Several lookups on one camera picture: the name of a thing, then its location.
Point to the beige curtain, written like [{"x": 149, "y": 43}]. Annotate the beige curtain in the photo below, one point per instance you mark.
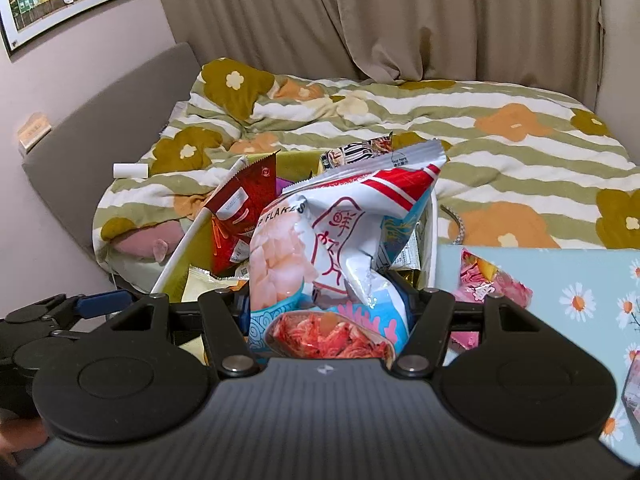
[{"x": 375, "y": 15}]

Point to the teal noodle snack packet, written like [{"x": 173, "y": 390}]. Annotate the teal noodle snack packet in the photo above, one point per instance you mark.
[{"x": 400, "y": 230}]

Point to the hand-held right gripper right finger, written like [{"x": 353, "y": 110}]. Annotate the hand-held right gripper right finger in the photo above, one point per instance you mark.
[{"x": 430, "y": 320}]

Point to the dark red stick snack packet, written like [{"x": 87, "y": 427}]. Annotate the dark red stick snack packet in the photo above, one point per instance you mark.
[{"x": 240, "y": 205}]

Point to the white pink prawn cracker packet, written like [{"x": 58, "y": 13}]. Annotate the white pink prawn cracker packet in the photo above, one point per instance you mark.
[{"x": 325, "y": 240}]

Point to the small wooden block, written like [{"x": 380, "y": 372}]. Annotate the small wooden block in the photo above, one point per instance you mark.
[{"x": 35, "y": 132}]

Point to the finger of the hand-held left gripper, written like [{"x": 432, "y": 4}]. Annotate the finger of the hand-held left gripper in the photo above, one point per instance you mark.
[{"x": 105, "y": 304}]

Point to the pink snack packet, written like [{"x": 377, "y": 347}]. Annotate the pink snack packet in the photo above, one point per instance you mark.
[{"x": 500, "y": 285}]

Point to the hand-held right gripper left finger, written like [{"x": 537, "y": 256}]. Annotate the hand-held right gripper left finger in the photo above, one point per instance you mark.
[{"x": 242, "y": 316}]

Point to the striped floral blanket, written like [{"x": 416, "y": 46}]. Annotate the striped floral blanket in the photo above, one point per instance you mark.
[{"x": 500, "y": 170}]

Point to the pale yellow snack packet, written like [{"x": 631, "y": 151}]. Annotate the pale yellow snack packet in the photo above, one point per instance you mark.
[{"x": 205, "y": 285}]

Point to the pink plush toy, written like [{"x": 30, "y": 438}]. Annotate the pink plush toy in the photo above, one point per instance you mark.
[{"x": 150, "y": 242}]

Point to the light blue daisy mat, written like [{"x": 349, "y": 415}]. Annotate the light blue daisy mat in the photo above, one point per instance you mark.
[{"x": 575, "y": 270}]

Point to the grey headboard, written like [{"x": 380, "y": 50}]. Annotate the grey headboard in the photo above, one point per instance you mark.
[{"x": 100, "y": 125}]

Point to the rhinestone hair band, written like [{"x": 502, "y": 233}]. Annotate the rhinestone hair band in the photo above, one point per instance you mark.
[{"x": 452, "y": 225}]

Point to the black white striped packet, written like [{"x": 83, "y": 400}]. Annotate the black white striped packet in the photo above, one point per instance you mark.
[{"x": 355, "y": 152}]

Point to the white cylinder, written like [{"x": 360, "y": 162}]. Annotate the white cylinder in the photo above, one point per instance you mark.
[{"x": 129, "y": 170}]

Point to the person's left hand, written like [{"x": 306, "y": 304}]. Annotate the person's left hand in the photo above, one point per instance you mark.
[{"x": 20, "y": 437}]

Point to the green storage box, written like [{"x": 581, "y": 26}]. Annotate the green storage box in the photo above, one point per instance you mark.
[{"x": 192, "y": 245}]

